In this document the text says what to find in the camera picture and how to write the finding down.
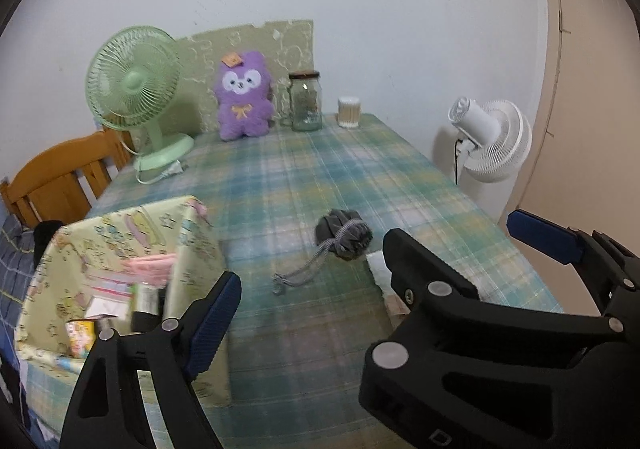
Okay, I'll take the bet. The blue plaid bedding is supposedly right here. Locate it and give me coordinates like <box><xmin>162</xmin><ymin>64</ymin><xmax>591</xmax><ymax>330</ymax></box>
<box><xmin>0</xmin><ymin>214</ymin><xmax>51</xmax><ymax>430</ymax></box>

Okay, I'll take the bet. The yellow black cartoon box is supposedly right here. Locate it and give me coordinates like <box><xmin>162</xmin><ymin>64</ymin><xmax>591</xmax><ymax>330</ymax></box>
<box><xmin>66</xmin><ymin>319</ymin><xmax>98</xmax><ymax>359</ymax></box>

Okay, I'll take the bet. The clear zip bag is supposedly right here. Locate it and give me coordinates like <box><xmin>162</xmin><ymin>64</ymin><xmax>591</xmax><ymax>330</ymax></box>
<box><xmin>82</xmin><ymin>274</ymin><xmax>136</xmax><ymax>320</ymax></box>

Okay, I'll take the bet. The yellow patterned storage box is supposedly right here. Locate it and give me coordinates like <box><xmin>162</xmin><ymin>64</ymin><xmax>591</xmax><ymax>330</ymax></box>
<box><xmin>15</xmin><ymin>196</ymin><xmax>233</xmax><ymax>407</ymax></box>

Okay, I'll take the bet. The green orange tissue pack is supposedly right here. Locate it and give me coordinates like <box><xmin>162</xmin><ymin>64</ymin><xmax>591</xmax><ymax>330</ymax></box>
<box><xmin>131</xmin><ymin>281</ymin><xmax>168</xmax><ymax>332</ymax></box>

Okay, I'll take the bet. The wooden chair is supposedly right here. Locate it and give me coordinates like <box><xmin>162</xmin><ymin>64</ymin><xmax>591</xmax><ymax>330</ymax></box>
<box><xmin>0</xmin><ymin>129</ymin><xmax>136</xmax><ymax>230</ymax></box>

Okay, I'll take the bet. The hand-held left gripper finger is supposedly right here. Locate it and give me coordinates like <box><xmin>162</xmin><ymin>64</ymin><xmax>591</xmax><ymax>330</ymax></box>
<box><xmin>59</xmin><ymin>271</ymin><xmax>242</xmax><ymax>449</ymax></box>

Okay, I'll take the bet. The green desk fan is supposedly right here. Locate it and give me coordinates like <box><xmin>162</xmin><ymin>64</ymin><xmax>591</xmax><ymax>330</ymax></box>
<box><xmin>85</xmin><ymin>26</ymin><xmax>195</xmax><ymax>185</ymax></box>

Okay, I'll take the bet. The pink mask pack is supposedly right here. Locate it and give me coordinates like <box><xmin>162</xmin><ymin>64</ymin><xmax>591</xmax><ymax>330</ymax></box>
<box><xmin>122</xmin><ymin>253</ymin><xmax>178</xmax><ymax>287</ymax></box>

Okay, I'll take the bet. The cotton swab container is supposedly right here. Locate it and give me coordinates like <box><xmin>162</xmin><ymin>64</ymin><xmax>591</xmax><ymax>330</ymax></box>
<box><xmin>337</xmin><ymin>96</ymin><xmax>362</xmax><ymax>129</ymax></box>

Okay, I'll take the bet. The beige door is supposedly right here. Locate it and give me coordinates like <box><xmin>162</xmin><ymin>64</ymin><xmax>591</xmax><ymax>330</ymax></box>
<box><xmin>500</xmin><ymin>0</ymin><xmax>640</xmax><ymax>260</ymax></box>

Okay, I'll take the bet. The glass jar mug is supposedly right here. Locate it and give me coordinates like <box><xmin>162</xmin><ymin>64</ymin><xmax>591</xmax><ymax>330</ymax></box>
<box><xmin>280</xmin><ymin>71</ymin><xmax>324</xmax><ymax>132</ymax></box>

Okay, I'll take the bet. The white standing fan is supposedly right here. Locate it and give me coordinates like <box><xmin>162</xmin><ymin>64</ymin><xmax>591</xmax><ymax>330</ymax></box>
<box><xmin>432</xmin><ymin>98</ymin><xmax>532</xmax><ymax>185</ymax></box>

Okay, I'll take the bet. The plaid tablecloth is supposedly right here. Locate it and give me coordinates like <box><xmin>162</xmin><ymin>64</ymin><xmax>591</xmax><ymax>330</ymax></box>
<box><xmin>20</xmin><ymin>113</ymin><xmax>566</xmax><ymax>449</ymax></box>

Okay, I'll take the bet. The purple plush toy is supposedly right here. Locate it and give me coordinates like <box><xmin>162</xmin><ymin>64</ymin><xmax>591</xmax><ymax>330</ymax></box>
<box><xmin>214</xmin><ymin>50</ymin><xmax>275</xmax><ymax>141</ymax></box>

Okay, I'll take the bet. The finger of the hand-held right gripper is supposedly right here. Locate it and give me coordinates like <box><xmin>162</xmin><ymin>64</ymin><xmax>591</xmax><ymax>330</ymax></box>
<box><xmin>506</xmin><ymin>208</ymin><xmax>640</xmax><ymax>310</ymax></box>
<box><xmin>358</xmin><ymin>227</ymin><xmax>627</xmax><ymax>449</ymax></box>

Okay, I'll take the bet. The green patterned board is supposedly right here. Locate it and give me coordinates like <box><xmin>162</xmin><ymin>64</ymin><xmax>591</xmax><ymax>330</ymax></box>
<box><xmin>172</xmin><ymin>19</ymin><xmax>315</xmax><ymax>135</ymax></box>

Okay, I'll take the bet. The grey drawstring pouch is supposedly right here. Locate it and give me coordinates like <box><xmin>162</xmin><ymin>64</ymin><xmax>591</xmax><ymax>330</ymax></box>
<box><xmin>272</xmin><ymin>209</ymin><xmax>373</xmax><ymax>297</ymax></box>

